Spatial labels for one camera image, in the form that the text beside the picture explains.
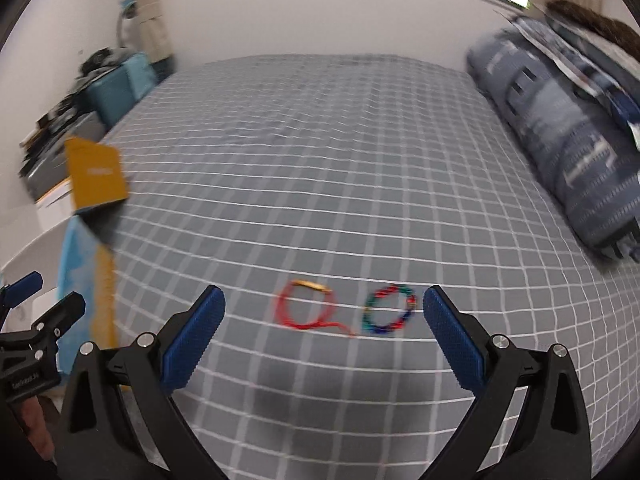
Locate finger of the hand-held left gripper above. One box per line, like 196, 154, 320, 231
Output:
0, 291, 87, 356
0, 271, 44, 311

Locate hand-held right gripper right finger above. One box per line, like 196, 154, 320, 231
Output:
422, 285, 593, 480

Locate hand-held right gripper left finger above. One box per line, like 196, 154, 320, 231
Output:
56, 285, 227, 480

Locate multicoloured bead bracelet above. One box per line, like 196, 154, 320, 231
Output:
362, 284, 418, 336

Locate red cord bracelet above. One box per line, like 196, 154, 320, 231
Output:
274, 280, 358, 337

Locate blue and yellow cardboard box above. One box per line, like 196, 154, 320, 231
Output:
57, 137, 131, 366

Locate person's left hand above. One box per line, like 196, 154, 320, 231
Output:
14, 395, 56, 461

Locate grey checked bed sheet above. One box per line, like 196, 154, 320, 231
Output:
55, 54, 640, 480

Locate folded blue printed quilt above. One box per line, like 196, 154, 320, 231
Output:
466, 27, 640, 261

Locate black device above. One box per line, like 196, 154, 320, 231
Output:
80, 49, 115, 74

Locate blue desk lamp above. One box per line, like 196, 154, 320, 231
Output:
116, 0, 140, 51

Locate beige curtain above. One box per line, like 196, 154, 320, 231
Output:
122, 0, 176, 76

